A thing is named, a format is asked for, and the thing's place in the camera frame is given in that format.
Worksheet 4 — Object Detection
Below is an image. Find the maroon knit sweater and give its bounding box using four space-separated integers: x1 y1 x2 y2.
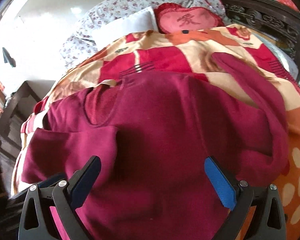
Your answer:
21 53 288 239

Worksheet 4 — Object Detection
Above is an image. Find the dark wooden bedside table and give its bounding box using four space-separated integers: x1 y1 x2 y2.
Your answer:
0 81 41 161

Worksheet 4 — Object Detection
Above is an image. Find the red orange patchwork blanket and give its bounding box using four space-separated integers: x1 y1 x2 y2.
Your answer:
11 24 300 239

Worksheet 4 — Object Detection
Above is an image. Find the dark carved wooden headboard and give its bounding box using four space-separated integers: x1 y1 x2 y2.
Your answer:
220 0 300 84

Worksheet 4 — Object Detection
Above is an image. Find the red heart-shaped cushion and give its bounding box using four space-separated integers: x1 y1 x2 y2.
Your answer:
154 3 224 34

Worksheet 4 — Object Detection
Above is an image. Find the white pillow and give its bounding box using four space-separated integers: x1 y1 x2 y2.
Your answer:
93 7 159 50

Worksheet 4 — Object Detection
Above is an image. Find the floral white quilt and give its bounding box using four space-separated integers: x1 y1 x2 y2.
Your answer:
60 0 230 69

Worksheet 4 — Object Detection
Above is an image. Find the dark item hanging on wall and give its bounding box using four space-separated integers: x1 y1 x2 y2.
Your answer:
2 47 16 68

